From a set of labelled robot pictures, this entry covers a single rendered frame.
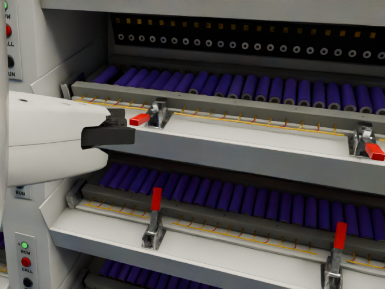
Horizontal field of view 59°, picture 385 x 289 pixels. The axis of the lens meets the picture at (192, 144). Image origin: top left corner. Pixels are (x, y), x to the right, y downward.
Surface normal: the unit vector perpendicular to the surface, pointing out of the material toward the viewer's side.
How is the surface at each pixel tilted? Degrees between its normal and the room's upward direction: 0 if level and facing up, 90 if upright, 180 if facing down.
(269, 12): 110
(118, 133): 86
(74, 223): 21
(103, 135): 86
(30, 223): 90
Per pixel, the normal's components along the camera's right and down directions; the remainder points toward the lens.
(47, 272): -0.28, 0.26
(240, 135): -0.04, -0.80
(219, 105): -0.29, 0.58
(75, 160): 0.94, 0.21
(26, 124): 0.89, -0.07
